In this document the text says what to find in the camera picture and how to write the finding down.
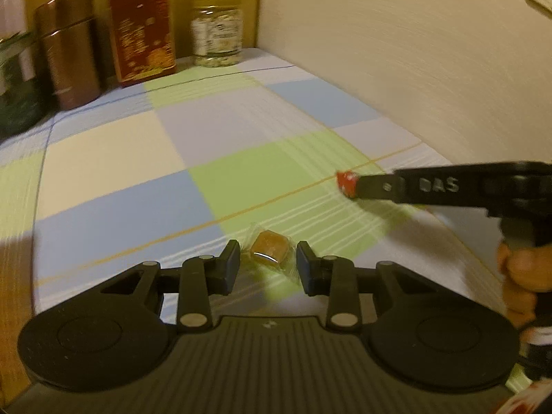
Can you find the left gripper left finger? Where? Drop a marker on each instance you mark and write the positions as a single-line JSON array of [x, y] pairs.
[[201, 277]]

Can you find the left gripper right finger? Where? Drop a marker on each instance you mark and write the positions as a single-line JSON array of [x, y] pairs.
[[335, 278]]

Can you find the brown candy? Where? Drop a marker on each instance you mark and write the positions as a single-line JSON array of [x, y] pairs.
[[271, 251]]

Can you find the small red candy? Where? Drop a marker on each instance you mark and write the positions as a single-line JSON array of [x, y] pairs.
[[347, 181]]

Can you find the person right hand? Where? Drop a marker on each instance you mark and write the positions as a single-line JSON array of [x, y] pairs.
[[527, 272]]

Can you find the checkered tablecloth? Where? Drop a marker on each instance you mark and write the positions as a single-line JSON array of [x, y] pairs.
[[174, 167]]

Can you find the dark green glass jar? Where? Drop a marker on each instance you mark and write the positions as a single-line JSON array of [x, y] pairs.
[[23, 100]]

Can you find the clear jar yellow lid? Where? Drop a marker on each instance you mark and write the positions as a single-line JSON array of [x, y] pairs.
[[216, 28]]

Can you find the red gold gift box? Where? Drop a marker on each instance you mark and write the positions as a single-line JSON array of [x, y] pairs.
[[141, 40]]

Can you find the brown metal canister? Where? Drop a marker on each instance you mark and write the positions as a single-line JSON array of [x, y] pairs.
[[68, 35]]

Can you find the pink sheer curtain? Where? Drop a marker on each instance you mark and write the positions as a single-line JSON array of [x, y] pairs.
[[13, 21]]

